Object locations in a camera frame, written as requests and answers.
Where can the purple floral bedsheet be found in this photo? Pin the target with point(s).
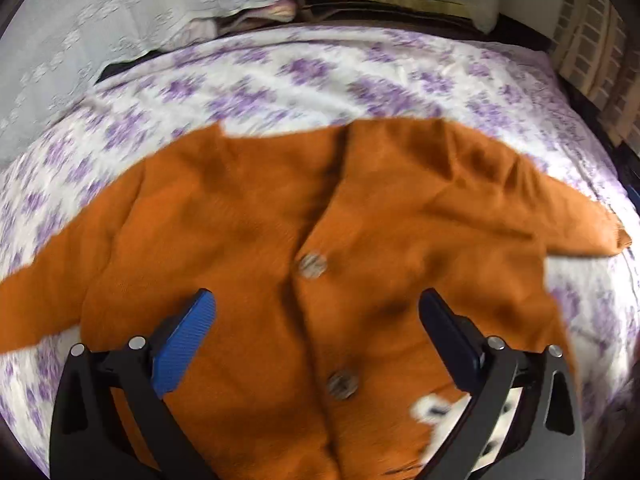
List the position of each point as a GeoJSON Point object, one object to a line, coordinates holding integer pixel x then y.
{"type": "Point", "coordinates": [300, 75]}

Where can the white lace cloth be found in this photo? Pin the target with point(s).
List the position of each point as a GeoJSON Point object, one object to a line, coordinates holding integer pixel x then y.
{"type": "Point", "coordinates": [100, 20]}

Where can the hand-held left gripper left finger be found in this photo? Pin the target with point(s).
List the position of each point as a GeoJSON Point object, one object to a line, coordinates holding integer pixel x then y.
{"type": "Point", "coordinates": [182, 345]}

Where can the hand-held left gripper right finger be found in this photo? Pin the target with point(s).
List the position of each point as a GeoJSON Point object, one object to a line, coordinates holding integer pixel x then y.
{"type": "Point", "coordinates": [452, 345]}

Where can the pile of pale clothes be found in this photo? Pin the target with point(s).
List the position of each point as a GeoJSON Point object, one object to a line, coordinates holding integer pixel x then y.
{"type": "Point", "coordinates": [270, 10]}

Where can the orange knit cardigan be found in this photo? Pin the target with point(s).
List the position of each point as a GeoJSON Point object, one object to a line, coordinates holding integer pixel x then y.
{"type": "Point", "coordinates": [240, 220]}

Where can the dark wooden bed frame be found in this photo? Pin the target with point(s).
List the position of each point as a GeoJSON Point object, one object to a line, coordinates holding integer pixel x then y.
{"type": "Point", "coordinates": [415, 15]}

